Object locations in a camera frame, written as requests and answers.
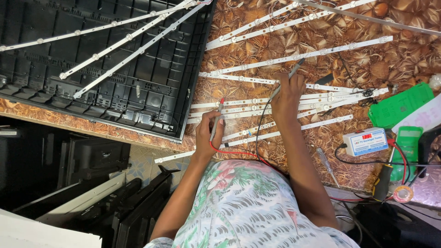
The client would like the person's left hand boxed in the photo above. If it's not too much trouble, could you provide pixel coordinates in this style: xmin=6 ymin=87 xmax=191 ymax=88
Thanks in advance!
xmin=195 ymin=110 xmax=225 ymax=159

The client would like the person's right hand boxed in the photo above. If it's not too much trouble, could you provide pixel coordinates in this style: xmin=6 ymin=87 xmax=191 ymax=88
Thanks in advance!
xmin=270 ymin=72 xmax=307 ymax=129

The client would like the grey red-tipped test probe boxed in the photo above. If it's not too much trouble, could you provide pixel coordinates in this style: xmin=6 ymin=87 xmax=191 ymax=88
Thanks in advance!
xmin=209 ymin=98 xmax=225 ymax=143

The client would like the grey black-tipped test probe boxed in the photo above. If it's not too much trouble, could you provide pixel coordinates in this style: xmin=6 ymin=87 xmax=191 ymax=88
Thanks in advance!
xmin=268 ymin=58 xmax=306 ymax=102

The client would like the black tape piece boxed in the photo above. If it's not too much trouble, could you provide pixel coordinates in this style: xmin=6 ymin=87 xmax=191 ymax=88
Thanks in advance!
xmin=314 ymin=73 xmax=335 ymax=86

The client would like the spread of LED strips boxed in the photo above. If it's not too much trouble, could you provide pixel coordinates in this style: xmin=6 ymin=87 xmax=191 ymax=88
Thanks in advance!
xmin=154 ymin=0 xmax=394 ymax=164

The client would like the black plastic television back cover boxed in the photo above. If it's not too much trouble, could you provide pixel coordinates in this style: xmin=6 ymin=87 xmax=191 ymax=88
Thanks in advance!
xmin=0 ymin=0 xmax=218 ymax=144

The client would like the floral shirt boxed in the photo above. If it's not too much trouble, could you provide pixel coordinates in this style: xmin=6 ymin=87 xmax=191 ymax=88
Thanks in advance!
xmin=144 ymin=159 xmax=361 ymax=248

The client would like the white backlight tester box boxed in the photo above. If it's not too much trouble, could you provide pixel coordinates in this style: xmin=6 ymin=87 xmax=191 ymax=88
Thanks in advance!
xmin=342 ymin=127 xmax=389 ymax=158

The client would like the white LED backlight strip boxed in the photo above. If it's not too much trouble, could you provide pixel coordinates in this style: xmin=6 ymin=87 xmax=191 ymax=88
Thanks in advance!
xmin=73 ymin=0 xmax=211 ymax=100
xmin=0 ymin=0 xmax=198 ymax=52
xmin=59 ymin=0 xmax=200 ymax=80

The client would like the green plastic packet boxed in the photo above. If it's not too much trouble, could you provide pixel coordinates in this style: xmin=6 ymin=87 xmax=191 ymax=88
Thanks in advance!
xmin=367 ymin=82 xmax=435 ymax=130

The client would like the white pink paper sheet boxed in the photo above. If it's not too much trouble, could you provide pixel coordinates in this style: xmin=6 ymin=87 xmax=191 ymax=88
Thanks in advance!
xmin=392 ymin=102 xmax=441 ymax=135

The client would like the heap of black television panels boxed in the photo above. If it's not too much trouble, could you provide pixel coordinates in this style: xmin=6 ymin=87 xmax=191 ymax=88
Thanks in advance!
xmin=0 ymin=116 xmax=181 ymax=248

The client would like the black box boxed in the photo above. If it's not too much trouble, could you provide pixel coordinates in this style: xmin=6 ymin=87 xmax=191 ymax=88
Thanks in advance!
xmin=418 ymin=125 xmax=441 ymax=166

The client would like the black device casing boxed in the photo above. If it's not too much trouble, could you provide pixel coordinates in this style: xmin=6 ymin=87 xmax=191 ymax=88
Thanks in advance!
xmin=347 ymin=203 xmax=441 ymax=248

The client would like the white board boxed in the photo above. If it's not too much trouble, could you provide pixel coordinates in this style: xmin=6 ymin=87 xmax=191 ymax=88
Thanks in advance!
xmin=0 ymin=208 xmax=103 ymax=248

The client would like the red probe cable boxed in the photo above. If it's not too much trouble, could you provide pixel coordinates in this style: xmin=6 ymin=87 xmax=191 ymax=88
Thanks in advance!
xmin=209 ymin=139 xmax=291 ymax=178

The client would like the black probe cable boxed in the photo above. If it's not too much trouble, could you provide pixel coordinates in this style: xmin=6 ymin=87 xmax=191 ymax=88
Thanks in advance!
xmin=255 ymin=99 xmax=276 ymax=162

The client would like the clear handle screwdriver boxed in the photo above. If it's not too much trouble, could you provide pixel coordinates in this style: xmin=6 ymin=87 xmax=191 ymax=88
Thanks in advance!
xmin=316 ymin=147 xmax=340 ymax=189

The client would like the black tester power cable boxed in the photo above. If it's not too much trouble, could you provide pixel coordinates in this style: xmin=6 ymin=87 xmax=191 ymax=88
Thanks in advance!
xmin=334 ymin=143 xmax=441 ymax=168

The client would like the black yellow handle screwdriver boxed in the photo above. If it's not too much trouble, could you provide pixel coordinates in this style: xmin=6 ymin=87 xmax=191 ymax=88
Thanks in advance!
xmin=372 ymin=145 xmax=396 ymax=202

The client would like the solder wire spool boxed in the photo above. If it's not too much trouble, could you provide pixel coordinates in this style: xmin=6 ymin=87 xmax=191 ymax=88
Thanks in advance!
xmin=392 ymin=185 xmax=414 ymax=204

